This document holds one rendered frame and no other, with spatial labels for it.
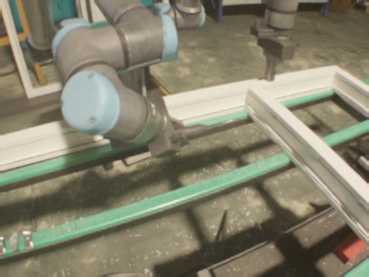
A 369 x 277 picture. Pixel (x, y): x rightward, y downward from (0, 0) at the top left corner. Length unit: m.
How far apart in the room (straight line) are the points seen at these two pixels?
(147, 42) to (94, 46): 0.10
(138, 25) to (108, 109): 0.20
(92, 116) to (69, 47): 0.15
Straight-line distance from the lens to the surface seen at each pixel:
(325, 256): 0.95
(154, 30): 0.52
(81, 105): 0.41
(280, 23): 0.84
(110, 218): 0.61
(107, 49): 0.49
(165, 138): 0.55
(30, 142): 0.79
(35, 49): 1.42
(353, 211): 0.68
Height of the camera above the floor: 1.36
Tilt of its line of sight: 41 degrees down
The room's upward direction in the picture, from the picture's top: straight up
